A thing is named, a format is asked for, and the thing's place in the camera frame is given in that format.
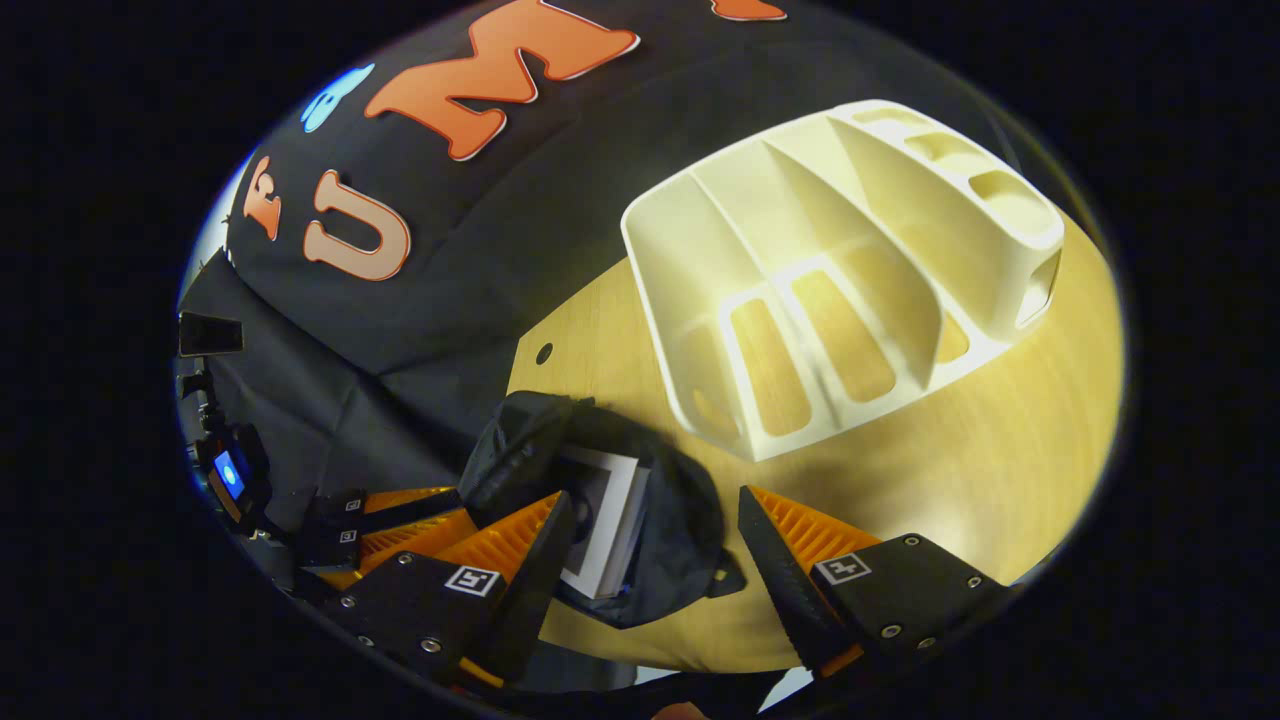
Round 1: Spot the black backdrop cloth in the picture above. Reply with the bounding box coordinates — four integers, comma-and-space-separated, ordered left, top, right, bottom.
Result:
178, 0, 1001, 541

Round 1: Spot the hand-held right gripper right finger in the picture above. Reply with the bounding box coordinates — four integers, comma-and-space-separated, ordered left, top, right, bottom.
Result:
738, 485, 1016, 681

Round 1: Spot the black schoolbag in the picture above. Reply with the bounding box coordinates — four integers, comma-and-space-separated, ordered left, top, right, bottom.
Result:
458, 390, 749, 631

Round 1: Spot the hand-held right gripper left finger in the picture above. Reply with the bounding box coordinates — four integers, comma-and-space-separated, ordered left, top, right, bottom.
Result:
320, 490, 578, 686

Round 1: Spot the white plastic bookshelf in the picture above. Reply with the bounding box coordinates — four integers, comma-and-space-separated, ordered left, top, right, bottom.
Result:
620, 98, 1067, 463

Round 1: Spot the grey portrait cover book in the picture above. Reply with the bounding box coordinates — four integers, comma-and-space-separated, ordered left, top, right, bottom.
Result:
558, 445, 653, 601

